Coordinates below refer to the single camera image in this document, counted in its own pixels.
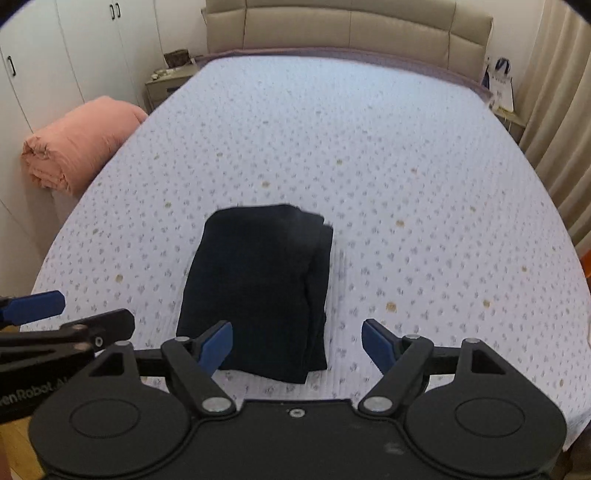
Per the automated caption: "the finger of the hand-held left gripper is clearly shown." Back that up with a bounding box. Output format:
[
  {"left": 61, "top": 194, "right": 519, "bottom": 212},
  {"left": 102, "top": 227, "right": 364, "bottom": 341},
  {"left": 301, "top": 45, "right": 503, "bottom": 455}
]
[
  {"left": 0, "top": 308, "right": 136, "bottom": 367},
  {"left": 0, "top": 291, "right": 66, "bottom": 326}
]

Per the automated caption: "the pink rolled duvet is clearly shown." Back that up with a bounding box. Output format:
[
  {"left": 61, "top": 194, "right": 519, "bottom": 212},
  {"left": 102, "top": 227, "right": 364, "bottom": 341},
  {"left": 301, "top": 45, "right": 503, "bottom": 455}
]
[{"left": 21, "top": 96, "right": 149, "bottom": 198}]

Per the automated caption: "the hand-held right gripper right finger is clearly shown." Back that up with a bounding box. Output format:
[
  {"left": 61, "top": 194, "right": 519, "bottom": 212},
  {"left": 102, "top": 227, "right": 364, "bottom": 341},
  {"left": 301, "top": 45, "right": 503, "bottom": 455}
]
[{"left": 358, "top": 318, "right": 509, "bottom": 415}]

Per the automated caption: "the floral quilted bedspread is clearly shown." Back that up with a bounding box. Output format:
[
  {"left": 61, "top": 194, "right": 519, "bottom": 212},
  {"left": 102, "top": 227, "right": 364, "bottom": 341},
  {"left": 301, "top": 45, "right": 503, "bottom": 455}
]
[{"left": 18, "top": 46, "right": 591, "bottom": 444}]

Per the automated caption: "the beige curtain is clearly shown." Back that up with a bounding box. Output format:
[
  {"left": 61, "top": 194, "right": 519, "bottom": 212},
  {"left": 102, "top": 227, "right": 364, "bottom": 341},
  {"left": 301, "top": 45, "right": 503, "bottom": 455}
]
[{"left": 512, "top": 0, "right": 591, "bottom": 259}]

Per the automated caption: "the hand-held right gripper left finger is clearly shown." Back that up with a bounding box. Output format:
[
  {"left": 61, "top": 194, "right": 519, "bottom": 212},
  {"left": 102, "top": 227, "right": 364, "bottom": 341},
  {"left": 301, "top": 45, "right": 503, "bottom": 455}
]
[{"left": 90, "top": 320, "right": 234, "bottom": 415}]

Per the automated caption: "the dark navy striped hoodie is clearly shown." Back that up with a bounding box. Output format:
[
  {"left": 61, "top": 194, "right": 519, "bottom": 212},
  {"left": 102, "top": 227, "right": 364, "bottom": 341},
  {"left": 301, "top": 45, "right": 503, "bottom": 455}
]
[{"left": 175, "top": 203, "right": 334, "bottom": 385}]

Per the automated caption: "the grey nightstand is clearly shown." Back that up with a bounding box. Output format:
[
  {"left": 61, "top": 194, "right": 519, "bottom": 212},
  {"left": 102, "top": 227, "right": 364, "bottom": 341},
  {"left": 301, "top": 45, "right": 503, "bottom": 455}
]
[{"left": 145, "top": 60, "right": 200, "bottom": 114}]

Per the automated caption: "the wooden bedside table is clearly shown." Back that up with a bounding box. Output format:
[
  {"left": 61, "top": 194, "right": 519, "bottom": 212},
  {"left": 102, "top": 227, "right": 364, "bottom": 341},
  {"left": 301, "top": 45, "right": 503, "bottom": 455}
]
[{"left": 492, "top": 104, "right": 528, "bottom": 134}]

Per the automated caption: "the beige padded headboard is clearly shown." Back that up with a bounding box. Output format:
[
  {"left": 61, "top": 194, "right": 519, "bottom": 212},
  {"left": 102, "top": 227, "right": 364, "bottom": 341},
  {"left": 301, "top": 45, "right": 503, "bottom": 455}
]
[{"left": 202, "top": 0, "right": 495, "bottom": 81}]

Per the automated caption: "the white wardrobe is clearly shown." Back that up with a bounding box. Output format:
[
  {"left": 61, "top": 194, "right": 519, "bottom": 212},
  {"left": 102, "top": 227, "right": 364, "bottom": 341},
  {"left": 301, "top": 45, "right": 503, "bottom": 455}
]
[{"left": 0, "top": 0, "right": 208, "bottom": 278}]

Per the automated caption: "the white paper shopping bag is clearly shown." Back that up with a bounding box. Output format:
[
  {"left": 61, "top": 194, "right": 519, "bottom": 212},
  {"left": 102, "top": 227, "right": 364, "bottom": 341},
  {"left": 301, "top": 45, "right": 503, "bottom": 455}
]
[{"left": 481, "top": 56, "right": 515, "bottom": 114}]

